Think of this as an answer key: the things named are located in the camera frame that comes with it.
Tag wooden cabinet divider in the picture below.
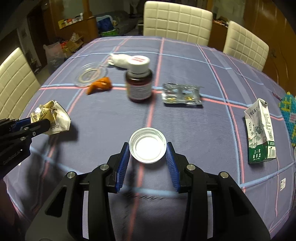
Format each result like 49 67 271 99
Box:
56 16 99 43

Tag cardboard boxes pile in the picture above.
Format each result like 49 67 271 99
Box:
61 33 84 56

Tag grey plastic bag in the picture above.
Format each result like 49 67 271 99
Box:
43 42 65 74

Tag silver pill blister pack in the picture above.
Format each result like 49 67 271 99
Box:
162 83 202 106

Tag cream chair left side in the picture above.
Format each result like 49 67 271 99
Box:
0 47 40 119

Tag beige paper wrapper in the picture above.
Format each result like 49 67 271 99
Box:
30 100 71 136

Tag colourful shopping bag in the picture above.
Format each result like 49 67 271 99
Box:
100 29 118 37

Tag clear round plastic lid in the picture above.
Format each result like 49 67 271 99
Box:
73 62 107 87

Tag orange peel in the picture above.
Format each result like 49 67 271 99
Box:
86 77 112 95

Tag brown medicine bottle white cap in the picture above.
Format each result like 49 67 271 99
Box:
125 55 153 102

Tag green white milk carton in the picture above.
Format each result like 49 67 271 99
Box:
244 98 276 164

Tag cream chair far right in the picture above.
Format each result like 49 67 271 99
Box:
223 21 269 71

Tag white tissue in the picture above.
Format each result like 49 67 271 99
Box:
107 54 131 69

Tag beaded tissue box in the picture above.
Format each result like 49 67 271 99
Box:
278 92 296 147

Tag purple plaid tablecloth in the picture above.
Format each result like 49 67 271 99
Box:
5 37 295 237

